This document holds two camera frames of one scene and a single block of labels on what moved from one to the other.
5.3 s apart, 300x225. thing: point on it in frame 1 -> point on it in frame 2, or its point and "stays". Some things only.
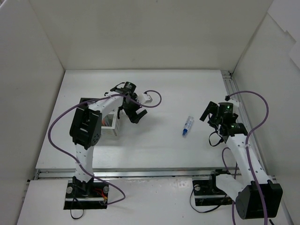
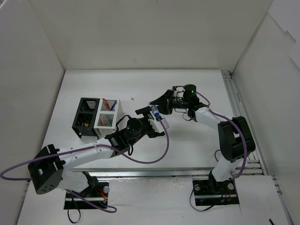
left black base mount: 86,195 stays
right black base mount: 206,193 stays
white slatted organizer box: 109,124 stays
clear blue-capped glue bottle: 188,125 -> 155,111
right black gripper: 211,112 -> 169,102
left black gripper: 132,112 -> 149,124
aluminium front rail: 135,174 stays
